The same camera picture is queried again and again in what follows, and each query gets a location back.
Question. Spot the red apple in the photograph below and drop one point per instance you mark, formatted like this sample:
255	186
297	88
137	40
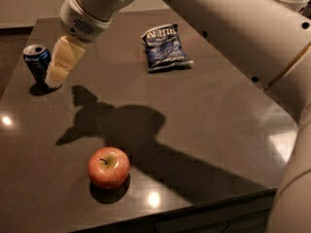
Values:
108	168

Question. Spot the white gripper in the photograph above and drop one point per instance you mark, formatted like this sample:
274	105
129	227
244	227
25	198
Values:
85	22

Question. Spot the blue pepsi can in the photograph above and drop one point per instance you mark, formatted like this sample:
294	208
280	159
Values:
37	58

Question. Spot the dark cabinet drawers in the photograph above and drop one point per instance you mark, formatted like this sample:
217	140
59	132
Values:
243	214

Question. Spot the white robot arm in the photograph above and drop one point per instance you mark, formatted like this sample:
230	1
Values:
268	42

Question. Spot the blue chip bag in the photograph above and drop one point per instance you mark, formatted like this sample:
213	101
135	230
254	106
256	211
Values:
163	48

